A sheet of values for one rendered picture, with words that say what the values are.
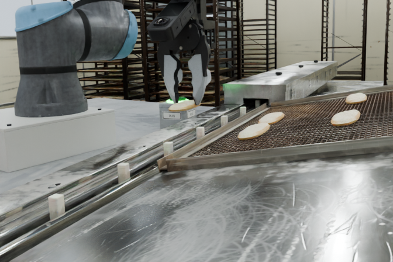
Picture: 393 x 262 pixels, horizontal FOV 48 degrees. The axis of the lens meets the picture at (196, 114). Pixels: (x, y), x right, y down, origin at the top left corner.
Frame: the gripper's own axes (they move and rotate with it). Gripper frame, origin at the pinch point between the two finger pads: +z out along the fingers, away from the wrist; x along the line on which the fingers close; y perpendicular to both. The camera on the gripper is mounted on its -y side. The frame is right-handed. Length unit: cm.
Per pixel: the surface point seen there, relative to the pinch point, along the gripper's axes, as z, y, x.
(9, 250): 7.8, -45.2, -3.6
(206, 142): 4.9, -12.7, -9.2
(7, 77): 27, 373, 440
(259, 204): 2.7, -40.5, -25.1
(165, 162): 4.6, -25.5, -9.1
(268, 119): 3.2, -0.6, -15.6
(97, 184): 8.9, -24.4, 2.2
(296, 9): -61, 701, 115
